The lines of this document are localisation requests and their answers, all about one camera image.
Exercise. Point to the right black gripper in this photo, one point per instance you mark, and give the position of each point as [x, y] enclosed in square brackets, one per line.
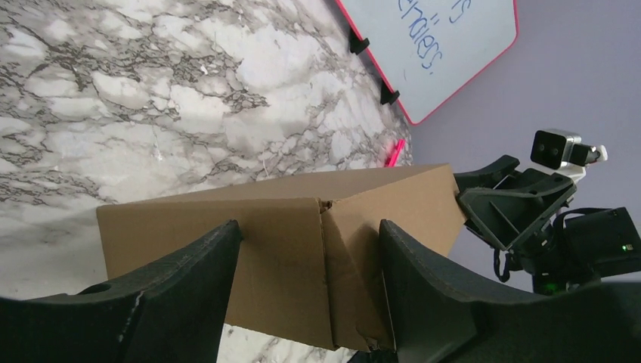
[580, 246]

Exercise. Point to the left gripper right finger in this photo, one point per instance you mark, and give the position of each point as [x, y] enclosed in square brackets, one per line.
[443, 312]

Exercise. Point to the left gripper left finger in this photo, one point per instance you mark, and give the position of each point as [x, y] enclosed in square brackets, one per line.
[170, 310]

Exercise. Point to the brown cardboard box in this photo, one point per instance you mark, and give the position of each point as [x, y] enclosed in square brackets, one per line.
[309, 268]

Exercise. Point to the pink marker pen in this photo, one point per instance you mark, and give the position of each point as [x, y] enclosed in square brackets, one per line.
[394, 154]

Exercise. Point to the pink framed whiteboard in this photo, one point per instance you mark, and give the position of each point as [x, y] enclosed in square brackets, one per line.
[429, 50]

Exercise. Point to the black whiteboard stand foot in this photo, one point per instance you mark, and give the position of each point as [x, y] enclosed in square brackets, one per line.
[356, 45]

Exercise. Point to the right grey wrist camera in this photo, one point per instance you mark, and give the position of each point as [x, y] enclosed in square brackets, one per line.
[565, 153]

